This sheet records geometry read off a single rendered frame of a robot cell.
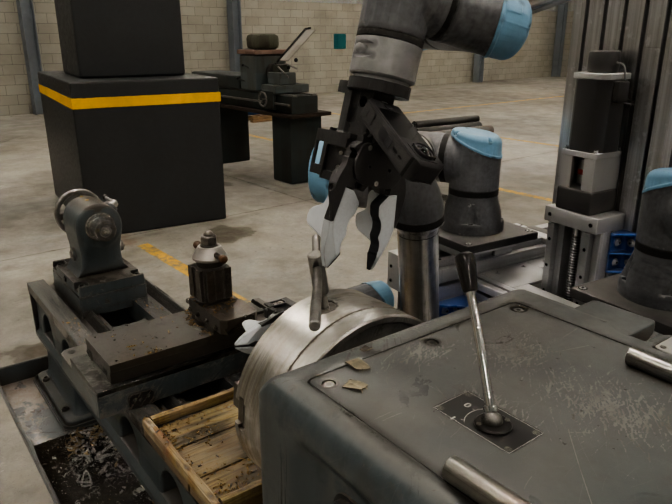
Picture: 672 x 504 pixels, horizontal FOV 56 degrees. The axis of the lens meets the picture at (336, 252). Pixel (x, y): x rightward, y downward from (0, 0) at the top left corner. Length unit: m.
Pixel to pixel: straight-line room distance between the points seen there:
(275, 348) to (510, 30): 0.50
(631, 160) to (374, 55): 0.83
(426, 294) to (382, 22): 0.62
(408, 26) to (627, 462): 0.47
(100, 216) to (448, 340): 1.34
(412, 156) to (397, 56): 0.12
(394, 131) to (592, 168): 0.77
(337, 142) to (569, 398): 0.36
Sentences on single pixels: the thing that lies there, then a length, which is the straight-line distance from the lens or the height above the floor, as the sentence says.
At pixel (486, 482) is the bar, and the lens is 0.53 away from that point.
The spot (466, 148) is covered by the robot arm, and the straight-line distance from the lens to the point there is 1.48.
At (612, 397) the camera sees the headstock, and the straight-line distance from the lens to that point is 0.72.
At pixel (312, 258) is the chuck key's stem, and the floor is 1.31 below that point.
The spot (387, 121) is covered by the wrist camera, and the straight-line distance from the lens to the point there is 0.68.
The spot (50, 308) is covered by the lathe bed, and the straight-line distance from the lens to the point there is 1.99.
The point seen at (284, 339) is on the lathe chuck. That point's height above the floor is 1.20.
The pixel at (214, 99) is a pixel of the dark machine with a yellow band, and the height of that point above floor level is 1.07.
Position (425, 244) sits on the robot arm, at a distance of 1.15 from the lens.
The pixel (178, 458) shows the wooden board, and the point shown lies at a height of 0.91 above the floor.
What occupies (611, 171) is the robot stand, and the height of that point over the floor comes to 1.34.
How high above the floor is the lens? 1.60
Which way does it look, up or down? 19 degrees down
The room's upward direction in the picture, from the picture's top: straight up
